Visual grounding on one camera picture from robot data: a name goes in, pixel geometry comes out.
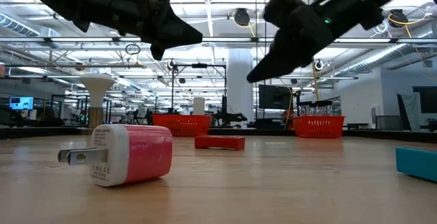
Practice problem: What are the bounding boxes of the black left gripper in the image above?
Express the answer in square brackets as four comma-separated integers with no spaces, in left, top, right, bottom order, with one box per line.
[111,0,203,61]

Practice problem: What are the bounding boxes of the red plastic mesh basket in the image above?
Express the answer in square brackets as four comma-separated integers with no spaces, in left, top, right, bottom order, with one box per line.
[292,115,346,140]
[152,114,213,138]

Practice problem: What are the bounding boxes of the black hanging cable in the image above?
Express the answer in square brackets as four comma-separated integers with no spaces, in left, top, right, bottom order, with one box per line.
[253,0,268,120]

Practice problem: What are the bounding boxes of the red digital clock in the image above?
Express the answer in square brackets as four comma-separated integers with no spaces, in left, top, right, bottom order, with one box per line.
[194,135,246,152]

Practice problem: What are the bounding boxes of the long ceiling light bar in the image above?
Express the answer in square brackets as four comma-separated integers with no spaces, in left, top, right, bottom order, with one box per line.
[0,36,437,45]

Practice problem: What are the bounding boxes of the black monitor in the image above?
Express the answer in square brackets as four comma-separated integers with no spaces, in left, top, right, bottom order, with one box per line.
[257,84,293,111]

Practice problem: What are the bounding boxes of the computer monitor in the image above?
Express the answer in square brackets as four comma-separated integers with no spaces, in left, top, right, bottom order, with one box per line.
[8,96,35,111]

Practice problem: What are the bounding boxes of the black frame rig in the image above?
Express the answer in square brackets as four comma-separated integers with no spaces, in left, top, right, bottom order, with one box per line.
[170,63,228,115]

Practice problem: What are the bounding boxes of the silver ventilation duct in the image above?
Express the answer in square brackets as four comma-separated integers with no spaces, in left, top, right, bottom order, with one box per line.
[333,42,412,79]

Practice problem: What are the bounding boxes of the grey panel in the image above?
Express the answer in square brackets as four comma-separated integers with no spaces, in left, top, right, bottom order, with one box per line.
[395,92,421,132]

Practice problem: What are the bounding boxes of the pink wall charger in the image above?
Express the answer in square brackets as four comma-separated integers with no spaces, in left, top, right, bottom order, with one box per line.
[57,124,174,188]

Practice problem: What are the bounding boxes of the black wall screen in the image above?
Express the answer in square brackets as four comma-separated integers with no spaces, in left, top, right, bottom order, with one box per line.
[412,86,437,115]

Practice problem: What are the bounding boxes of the white mushroom table lamp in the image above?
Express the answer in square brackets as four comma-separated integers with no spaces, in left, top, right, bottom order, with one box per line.
[79,73,117,129]

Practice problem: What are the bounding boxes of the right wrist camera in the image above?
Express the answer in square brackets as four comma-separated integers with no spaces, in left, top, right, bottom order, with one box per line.
[262,0,303,29]

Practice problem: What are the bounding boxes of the black ceiling cable reel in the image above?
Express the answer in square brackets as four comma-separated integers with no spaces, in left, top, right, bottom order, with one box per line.
[389,9,409,29]
[233,8,252,27]

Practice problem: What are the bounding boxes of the yellow reel cable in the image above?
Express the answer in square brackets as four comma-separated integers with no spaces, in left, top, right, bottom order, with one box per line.
[231,11,295,129]

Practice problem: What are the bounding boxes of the teal digital clock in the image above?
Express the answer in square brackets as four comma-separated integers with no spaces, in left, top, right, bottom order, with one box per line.
[395,147,437,184]

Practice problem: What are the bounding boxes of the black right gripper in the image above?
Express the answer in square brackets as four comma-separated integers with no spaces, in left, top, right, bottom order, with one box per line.
[246,1,356,83]

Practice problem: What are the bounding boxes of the black aluminium table frame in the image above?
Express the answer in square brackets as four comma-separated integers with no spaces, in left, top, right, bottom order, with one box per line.
[0,124,437,140]

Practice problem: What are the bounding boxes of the yellow hanging cable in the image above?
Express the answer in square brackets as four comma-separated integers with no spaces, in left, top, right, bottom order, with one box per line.
[311,59,321,102]

